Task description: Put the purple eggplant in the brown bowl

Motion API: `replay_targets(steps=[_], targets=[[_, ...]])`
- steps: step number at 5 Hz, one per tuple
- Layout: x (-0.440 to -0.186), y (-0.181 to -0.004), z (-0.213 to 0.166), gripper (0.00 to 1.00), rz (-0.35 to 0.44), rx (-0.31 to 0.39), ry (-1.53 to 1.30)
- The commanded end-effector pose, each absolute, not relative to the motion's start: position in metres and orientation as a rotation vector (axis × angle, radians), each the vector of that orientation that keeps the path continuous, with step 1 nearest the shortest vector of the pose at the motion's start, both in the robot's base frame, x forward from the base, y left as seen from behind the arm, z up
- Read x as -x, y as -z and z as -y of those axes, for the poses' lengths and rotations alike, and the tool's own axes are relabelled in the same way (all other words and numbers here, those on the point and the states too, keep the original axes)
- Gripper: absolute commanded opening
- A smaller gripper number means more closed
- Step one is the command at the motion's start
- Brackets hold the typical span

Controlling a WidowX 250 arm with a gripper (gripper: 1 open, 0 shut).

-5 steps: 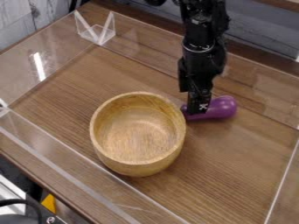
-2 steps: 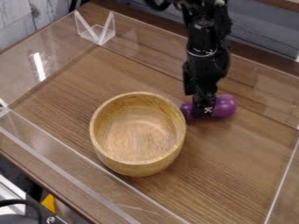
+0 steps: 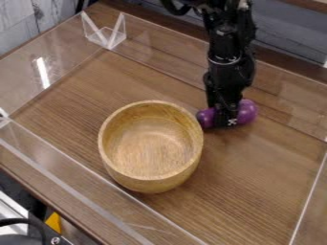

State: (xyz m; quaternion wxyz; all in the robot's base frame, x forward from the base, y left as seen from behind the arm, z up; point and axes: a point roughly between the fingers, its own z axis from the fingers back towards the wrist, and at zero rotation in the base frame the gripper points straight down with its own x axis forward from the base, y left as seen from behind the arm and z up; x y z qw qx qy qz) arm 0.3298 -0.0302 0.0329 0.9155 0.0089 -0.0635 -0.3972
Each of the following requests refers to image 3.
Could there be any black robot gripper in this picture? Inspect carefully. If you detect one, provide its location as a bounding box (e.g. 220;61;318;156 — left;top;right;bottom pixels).
202;56;254;127

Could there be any purple toy eggplant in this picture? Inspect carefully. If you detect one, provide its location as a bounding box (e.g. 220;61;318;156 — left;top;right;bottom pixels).
194;99;257;129

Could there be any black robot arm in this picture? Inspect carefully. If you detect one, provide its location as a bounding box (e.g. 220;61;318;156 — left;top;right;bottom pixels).
160;0;256;129

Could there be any brown wooden bowl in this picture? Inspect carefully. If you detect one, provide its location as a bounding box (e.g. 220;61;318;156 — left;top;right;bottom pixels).
97;100;204;193

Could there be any yellow black equipment base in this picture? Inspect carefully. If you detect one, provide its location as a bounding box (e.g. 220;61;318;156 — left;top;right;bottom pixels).
26;211;77;245

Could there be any clear acrylic corner bracket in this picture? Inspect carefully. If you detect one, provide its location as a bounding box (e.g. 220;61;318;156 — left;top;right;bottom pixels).
80;11;126;50

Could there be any clear acrylic tray wall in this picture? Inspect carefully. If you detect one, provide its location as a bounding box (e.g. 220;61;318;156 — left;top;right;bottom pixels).
0;117;205;245

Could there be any black cable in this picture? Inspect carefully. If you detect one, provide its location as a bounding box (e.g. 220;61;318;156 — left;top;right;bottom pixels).
0;217;48;245

